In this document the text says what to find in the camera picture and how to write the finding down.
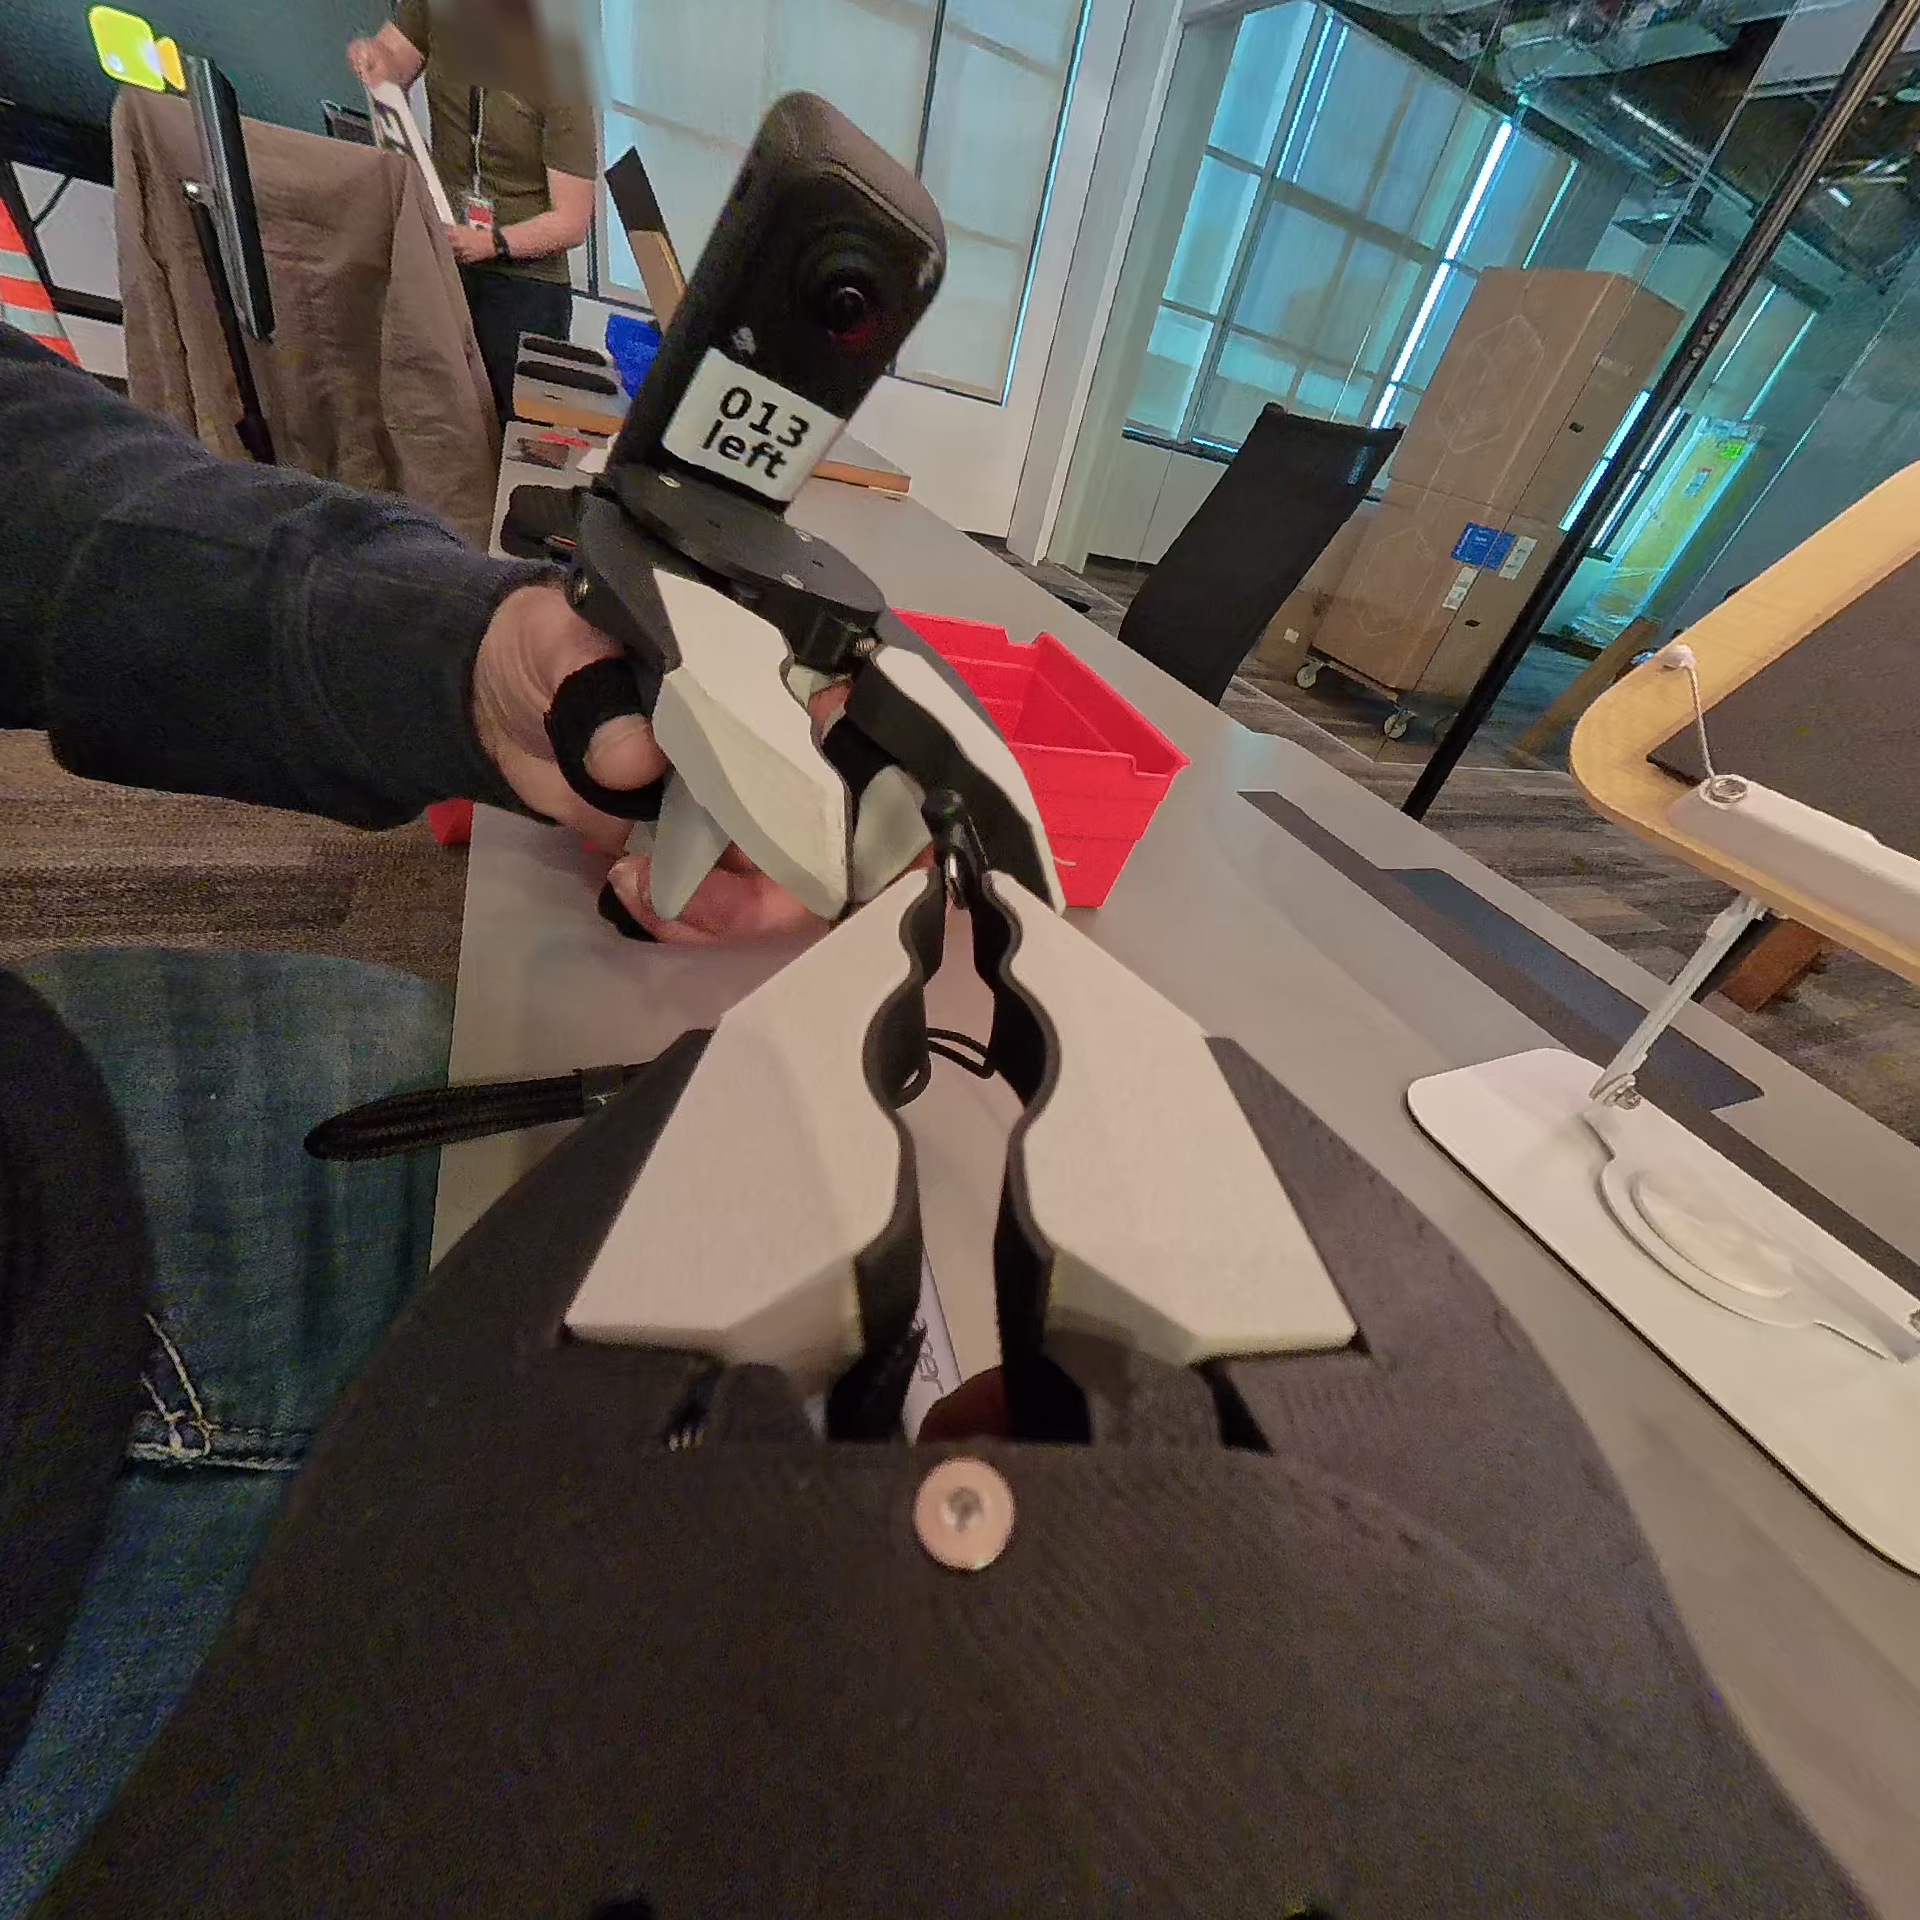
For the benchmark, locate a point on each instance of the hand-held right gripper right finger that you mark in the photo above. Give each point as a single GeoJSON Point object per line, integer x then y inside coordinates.
{"type": "Point", "coordinates": [1186, 1202]}

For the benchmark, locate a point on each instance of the black tripod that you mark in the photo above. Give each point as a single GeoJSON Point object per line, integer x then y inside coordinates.
{"type": "Point", "coordinates": [1680, 421]}

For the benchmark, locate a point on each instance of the person's left hand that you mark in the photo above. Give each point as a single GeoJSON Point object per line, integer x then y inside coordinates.
{"type": "Point", "coordinates": [516, 722]}

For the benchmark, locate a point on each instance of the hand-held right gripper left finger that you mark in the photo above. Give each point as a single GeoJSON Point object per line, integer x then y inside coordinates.
{"type": "Point", "coordinates": [737, 1187]}

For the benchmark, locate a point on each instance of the red plastic bin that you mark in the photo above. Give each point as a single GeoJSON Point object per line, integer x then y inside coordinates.
{"type": "Point", "coordinates": [1065, 750]}

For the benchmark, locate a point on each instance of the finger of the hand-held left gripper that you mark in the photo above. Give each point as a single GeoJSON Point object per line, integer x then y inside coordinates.
{"type": "Point", "coordinates": [750, 738]}
{"type": "Point", "coordinates": [961, 766]}

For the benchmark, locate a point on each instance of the wooden beam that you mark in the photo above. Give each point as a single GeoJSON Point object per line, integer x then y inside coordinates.
{"type": "Point", "coordinates": [856, 468]}

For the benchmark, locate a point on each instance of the stack of cardboard boxes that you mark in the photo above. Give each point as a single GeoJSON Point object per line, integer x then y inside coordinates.
{"type": "Point", "coordinates": [1499, 482]}

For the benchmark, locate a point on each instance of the brown jacket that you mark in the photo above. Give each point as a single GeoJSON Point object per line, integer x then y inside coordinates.
{"type": "Point", "coordinates": [331, 301]}

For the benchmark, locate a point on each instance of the person's right hand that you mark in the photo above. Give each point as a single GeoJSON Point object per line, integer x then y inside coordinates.
{"type": "Point", "coordinates": [968, 1412]}

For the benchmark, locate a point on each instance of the white stand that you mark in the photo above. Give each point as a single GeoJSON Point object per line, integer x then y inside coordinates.
{"type": "Point", "coordinates": [1680, 1202]}

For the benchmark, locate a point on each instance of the person's left forearm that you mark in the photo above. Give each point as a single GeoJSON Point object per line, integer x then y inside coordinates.
{"type": "Point", "coordinates": [240, 603]}

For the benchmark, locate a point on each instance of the blue box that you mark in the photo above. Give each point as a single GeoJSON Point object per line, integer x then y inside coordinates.
{"type": "Point", "coordinates": [633, 354]}

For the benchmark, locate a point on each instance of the person's blue jeans leg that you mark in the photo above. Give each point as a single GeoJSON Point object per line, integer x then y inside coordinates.
{"type": "Point", "coordinates": [270, 1261]}

